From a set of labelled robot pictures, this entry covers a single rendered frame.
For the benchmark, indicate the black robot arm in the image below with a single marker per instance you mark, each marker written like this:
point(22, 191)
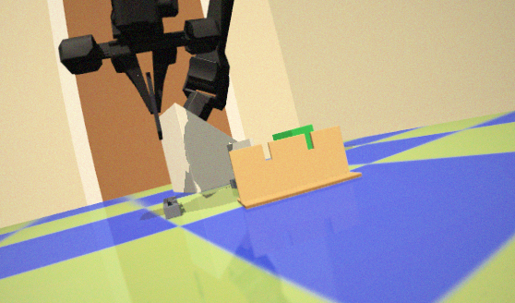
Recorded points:
point(207, 72)

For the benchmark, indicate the green board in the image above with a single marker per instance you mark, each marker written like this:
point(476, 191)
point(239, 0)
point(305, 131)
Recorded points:
point(297, 131)

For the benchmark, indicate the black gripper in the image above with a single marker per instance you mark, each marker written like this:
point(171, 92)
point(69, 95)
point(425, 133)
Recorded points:
point(81, 55)

